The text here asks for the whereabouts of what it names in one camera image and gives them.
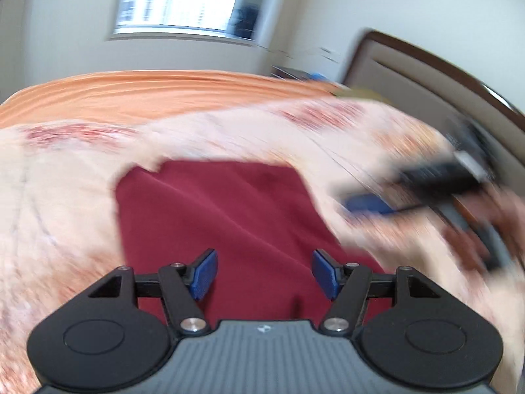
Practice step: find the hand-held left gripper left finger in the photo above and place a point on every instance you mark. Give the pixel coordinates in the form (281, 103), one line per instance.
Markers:
(204, 275)

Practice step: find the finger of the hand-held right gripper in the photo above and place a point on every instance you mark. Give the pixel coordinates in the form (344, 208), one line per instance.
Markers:
(369, 205)

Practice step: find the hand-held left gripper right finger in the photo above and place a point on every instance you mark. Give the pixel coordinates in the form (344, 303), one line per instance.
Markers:
(325, 275)

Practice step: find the maroon small garment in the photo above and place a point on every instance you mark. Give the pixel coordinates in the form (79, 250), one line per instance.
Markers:
(229, 213)

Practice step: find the person's right hand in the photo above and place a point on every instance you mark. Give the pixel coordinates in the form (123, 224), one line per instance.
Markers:
(465, 246)

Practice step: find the padded wooden headboard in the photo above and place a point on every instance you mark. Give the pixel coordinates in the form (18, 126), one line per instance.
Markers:
(430, 78)

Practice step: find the blue blurred object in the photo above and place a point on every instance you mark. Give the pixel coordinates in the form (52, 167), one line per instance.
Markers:
(318, 76)

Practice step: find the dark nightstand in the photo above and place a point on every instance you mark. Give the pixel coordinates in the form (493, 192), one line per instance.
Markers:
(293, 73)

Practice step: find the floral printed blanket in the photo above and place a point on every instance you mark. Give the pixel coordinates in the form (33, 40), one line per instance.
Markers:
(61, 197)

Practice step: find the orange bed sheet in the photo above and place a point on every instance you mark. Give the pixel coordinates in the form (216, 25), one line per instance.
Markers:
(135, 90)

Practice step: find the dark blurred object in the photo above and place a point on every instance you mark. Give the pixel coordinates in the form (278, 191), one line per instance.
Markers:
(244, 22)

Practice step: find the window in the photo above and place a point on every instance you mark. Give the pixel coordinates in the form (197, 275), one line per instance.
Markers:
(180, 0)

